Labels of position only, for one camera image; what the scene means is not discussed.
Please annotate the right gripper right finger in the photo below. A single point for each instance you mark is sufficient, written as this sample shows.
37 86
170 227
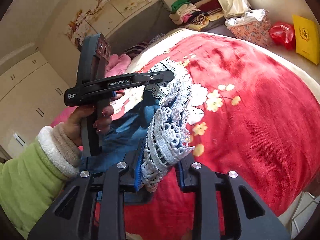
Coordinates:
186 179

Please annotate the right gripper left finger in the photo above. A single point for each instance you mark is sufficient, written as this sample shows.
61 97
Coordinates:
134 160

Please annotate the blue denim lace-trimmed pants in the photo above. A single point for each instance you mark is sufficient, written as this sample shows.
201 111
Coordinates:
161 118

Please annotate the green sleeve left forearm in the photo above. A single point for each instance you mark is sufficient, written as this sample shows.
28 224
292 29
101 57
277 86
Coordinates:
30 182

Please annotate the person's left hand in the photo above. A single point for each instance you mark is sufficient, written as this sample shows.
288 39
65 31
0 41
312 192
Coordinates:
74 124

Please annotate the pink quilt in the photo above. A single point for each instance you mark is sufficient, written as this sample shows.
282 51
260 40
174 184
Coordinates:
117 65

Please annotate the cream wardrobe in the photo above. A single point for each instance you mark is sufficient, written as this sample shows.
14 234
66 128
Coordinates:
31 97

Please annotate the grey headboard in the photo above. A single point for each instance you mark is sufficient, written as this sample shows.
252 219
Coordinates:
143 27

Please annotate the red floral blanket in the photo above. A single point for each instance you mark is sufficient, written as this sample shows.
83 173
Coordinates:
251 111

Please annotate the pile of folded clothes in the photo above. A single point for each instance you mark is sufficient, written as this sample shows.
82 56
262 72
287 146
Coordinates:
198 15

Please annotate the floral fabric box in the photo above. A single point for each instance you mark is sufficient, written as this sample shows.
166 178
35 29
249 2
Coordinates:
253 27

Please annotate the red plastic bag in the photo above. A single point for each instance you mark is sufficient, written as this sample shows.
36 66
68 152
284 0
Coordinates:
283 34

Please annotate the yellow paper bag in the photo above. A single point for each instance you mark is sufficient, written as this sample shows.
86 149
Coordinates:
307 38

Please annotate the floral wall painting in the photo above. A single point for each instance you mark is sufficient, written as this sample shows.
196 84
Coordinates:
89 17

